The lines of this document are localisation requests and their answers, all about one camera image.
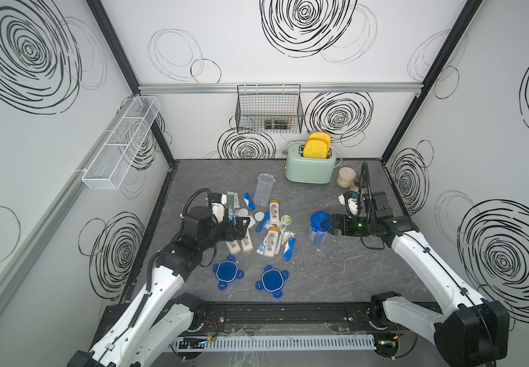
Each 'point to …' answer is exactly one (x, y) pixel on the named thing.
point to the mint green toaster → (300, 170)
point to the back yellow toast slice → (321, 134)
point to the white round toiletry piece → (244, 212)
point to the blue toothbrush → (265, 219)
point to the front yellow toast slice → (316, 149)
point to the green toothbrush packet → (233, 199)
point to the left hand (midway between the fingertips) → (239, 219)
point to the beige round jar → (345, 177)
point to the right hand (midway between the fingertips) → (332, 226)
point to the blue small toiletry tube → (249, 201)
